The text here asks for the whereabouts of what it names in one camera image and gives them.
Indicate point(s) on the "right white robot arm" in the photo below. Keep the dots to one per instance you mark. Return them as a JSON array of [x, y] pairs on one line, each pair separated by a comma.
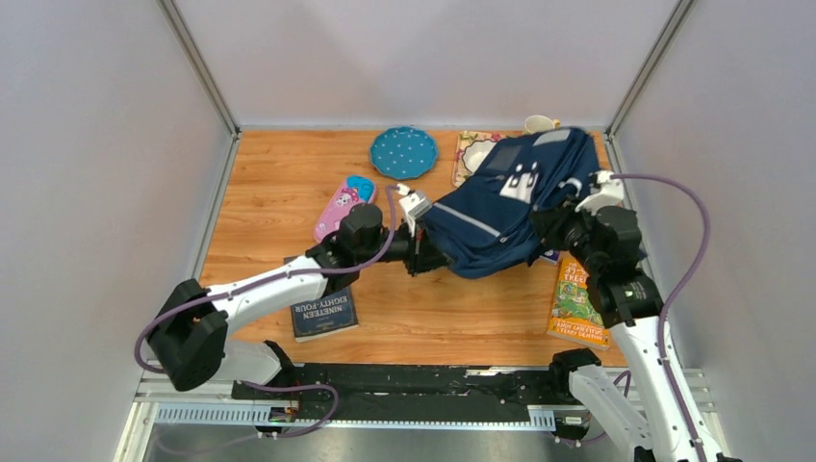
[[668, 426]]

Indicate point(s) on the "pink cartoon pencil case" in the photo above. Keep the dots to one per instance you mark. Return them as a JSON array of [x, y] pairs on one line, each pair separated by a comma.
[[353, 190]]

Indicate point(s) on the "orange Treehouse book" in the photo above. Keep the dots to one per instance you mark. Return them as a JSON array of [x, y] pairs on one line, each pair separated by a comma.
[[573, 317]]

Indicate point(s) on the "dark blue 1984 book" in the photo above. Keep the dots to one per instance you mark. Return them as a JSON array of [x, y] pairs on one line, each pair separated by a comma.
[[325, 316]]

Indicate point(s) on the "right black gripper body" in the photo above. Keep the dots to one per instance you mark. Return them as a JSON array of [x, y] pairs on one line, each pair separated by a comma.
[[566, 229]]

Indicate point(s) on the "navy blue student backpack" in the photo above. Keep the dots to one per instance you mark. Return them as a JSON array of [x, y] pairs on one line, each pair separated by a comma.
[[484, 225]]

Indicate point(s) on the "purple paperback book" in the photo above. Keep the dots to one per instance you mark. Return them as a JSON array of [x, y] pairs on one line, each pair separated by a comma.
[[550, 256]]

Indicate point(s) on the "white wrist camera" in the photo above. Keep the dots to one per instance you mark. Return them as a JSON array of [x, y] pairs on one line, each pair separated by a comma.
[[414, 205], [606, 190]]

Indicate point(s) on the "blue polka dot plate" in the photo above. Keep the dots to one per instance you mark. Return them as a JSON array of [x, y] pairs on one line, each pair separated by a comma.
[[403, 153]]

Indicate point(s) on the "floral rectangular tray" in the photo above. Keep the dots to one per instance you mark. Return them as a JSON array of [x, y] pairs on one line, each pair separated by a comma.
[[465, 138]]

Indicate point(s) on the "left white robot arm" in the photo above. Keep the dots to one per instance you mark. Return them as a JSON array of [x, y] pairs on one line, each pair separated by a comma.
[[190, 332]]

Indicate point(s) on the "white scalloped bowl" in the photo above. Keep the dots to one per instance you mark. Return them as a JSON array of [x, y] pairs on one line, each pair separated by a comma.
[[475, 154]]

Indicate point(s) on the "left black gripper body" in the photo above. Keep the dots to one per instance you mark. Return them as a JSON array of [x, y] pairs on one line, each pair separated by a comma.
[[417, 245]]

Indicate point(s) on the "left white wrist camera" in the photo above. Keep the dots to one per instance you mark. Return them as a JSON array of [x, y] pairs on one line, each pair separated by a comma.
[[414, 205]]

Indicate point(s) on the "yellow ceramic mug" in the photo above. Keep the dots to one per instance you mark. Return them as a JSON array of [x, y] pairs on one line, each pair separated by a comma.
[[534, 124]]

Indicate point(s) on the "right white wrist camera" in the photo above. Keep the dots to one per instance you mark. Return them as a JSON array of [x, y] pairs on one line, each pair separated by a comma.
[[606, 190]]

